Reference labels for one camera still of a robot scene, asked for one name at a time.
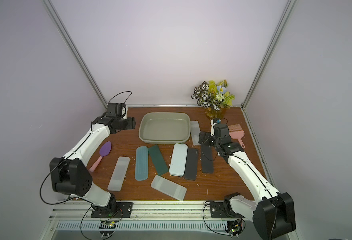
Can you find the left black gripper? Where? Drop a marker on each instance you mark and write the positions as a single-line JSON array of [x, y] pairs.
[[131, 123]]

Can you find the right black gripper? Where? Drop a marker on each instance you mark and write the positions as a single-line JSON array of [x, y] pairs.
[[206, 138]]

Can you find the translucent pencil case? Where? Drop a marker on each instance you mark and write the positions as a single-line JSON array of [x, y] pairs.
[[195, 131], [119, 174], [169, 188]]

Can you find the black pencil case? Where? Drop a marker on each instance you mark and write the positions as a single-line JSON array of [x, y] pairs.
[[207, 159]]

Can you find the teal silicone pencil case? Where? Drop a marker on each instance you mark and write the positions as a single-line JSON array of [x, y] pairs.
[[142, 163]]

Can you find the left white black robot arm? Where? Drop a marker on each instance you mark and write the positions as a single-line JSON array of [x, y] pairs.
[[69, 174]]

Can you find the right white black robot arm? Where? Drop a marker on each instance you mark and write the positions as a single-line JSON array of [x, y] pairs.
[[272, 212]]

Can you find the white light-blue pencil case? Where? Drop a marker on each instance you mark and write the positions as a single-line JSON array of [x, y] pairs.
[[178, 161]]

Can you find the grey-green plastic storage box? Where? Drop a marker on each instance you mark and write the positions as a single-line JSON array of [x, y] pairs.
[[165, 128]]

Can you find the dark grey pencil case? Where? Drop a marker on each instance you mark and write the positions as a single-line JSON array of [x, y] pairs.
[[190, 172]]

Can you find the dark green pencil case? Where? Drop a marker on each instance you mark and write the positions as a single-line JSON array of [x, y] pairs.
[[158, 160]]

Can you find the translucent pencil case front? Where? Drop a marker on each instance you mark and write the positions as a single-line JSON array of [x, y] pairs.
[[169, 188]]

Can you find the pink comb brush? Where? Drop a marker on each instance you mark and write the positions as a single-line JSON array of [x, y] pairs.
[[237, 133]]

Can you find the purple pink spatula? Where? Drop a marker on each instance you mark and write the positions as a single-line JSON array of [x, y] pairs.
[[104, 151]]

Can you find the artificial plant in vase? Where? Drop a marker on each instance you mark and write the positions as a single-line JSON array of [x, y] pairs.
[[214, 97]]

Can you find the right circuit board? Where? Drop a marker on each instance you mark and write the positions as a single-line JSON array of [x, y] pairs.
[[235, 228]]

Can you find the circuit board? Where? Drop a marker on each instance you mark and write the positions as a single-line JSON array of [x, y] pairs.
[[235, 228], [107, 228]]

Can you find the left circuit board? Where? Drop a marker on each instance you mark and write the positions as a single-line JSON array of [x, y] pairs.
[[107, 228]]

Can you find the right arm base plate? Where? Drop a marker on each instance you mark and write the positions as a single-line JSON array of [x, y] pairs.
[[222, 210]]

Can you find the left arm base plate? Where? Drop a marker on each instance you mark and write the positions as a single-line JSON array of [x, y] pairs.
[[122, 210]]

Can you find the aluminium front rail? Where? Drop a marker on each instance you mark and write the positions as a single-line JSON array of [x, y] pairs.
[[142, 210]]

